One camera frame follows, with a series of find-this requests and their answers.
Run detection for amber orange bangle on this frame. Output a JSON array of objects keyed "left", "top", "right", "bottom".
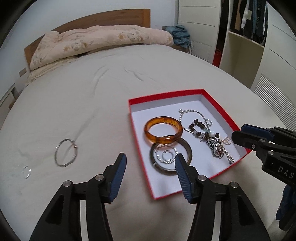
[{"left": 144, "top": 116, "right": 183, "bottom": 145}]

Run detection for dark horn bangle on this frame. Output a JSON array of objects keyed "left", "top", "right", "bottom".
[{"left": 149, "top": 138, "right": 193, "bottom": 175}]

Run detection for hanging dark clothes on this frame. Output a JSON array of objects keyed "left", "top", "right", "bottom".
[{"left": 230, "top": 0, "right": 268, "bottom": 46}]

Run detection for blue crumpled clothing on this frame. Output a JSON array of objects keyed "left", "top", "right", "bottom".
[{"left": 165, "top": 25, "right": 191, "bottom": 49}]

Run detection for white wardrobe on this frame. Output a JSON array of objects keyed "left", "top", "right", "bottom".
[{"left": 178, "top": 1, "right": 295, "bottom": 130}]

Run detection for thin silver bangle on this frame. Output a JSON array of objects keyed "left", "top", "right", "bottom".
[{"left": 54, "top": 138, "right": 78, "bottom": 168}]

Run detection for silver chain necklace with pendant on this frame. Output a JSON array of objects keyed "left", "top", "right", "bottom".
[{"left": 178, "top": 108, "right": 235, "bottom": 165}]

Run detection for wooden headboard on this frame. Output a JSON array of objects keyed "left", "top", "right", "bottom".
[{"left": 24, "top": 9, "right": 152, "bottom": 67}]

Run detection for dark beaded bracelet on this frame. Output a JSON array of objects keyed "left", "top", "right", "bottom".
[{"left": 189, "top": 118, "right": 220, "bottom": 140}]

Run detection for red item beside wardrobe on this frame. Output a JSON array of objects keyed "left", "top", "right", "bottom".
[{"left": 212, "top": 49, "right": 222, "bottom": 67}]

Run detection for wall socket plate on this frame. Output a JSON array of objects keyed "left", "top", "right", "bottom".
[{"left": 18, "top": 68, "right": 27, "bottom": 77}]

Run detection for white bed sheet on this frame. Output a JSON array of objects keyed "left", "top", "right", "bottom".
[{"left": 1, "top": 45, "right": 283, "bottom": 240}]

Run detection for twisted silver bracelet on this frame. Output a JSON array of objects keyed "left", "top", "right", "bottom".
[
  {"left": 153, "top": 143, "right": 178, "bottom": 165},
  {"left": 22, "top": 165, "right": 33, "bottom": 179}
]

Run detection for red jewelry box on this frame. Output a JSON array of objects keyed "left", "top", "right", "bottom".
[{"left": 128, "top": 89, "right": 240, "bottom": 200}]

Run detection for beige floral duvet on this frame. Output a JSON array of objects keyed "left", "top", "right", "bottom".
[{"left": 29, "top": 25, "right": 174, "bottom": 70}]

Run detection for blue gloved right hand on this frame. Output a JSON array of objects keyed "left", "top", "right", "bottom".
[{"left": 275, "top": 185, "right": 295, "bottom": 232}]

